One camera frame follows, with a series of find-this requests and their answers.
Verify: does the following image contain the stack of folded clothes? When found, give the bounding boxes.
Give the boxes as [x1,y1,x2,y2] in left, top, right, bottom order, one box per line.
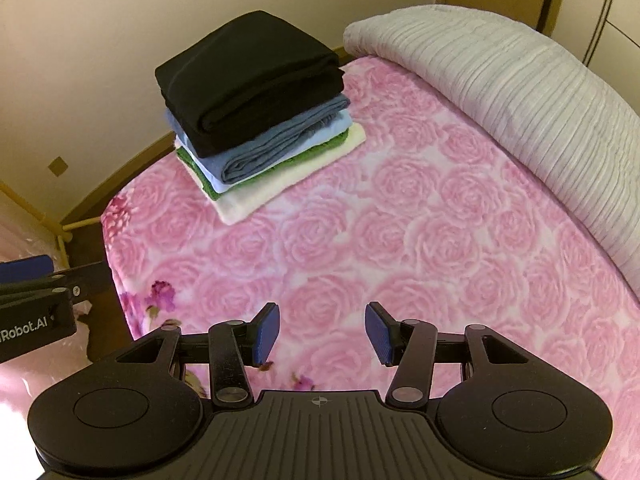
[175,124,367,226]

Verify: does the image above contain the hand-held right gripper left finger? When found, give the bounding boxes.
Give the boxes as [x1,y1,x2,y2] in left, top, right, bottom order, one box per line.
[112,302,280,407]

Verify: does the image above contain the cream metal rail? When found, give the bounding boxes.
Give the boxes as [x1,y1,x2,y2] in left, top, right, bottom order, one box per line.
[0,182,103,263]

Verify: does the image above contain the black pants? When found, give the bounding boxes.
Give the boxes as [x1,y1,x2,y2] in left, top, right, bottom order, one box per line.
[154,10,345,133]

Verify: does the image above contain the light blue folded garment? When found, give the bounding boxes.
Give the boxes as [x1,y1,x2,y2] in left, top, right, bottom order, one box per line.
[175,110,353,193]

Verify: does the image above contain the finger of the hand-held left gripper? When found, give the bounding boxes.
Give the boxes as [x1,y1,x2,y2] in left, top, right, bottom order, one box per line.
[0,261,112,305]
[0,255,54,283]

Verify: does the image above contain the green folded garment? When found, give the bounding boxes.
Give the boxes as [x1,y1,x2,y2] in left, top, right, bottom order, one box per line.
[177,127,353,196]

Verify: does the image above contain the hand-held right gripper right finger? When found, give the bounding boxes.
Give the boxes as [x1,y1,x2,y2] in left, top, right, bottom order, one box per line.
[365,301,533,407]

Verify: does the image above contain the blue-grey folded garment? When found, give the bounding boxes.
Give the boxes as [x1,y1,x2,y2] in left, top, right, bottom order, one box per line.
[165,92,351,185]

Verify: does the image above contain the pink floral blanket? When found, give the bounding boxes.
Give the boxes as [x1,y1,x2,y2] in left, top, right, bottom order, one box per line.
[100,55,640,476]

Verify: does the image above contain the black folded garment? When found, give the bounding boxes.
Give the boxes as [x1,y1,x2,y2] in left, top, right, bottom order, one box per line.
[167,67,347,159]

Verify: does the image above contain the grey striped quilt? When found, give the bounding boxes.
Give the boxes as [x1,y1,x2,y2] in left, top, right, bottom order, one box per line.
[342,4,640,301]

